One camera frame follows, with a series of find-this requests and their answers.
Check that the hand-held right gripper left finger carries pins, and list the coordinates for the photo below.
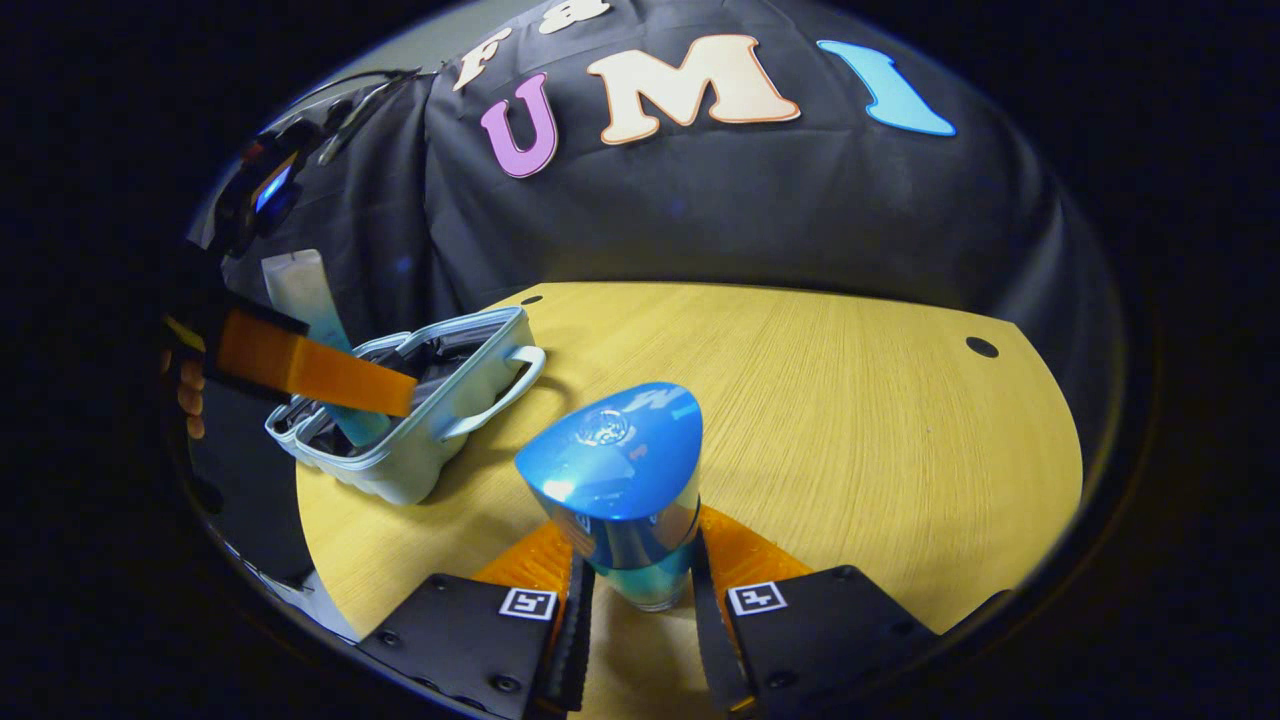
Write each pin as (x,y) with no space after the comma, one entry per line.
(578,640)

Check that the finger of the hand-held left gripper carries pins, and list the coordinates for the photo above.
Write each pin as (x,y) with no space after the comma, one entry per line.
(320,370)

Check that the white teal tube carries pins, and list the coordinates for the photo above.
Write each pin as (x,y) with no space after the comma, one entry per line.
(300,290)

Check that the black backdrop cloth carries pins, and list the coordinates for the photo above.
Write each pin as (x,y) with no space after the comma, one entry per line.
(750,200)

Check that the small blue-capped bottle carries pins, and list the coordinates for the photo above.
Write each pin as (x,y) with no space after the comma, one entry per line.
(620,460)

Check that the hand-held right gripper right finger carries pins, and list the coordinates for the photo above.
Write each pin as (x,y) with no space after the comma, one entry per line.
(712,650)

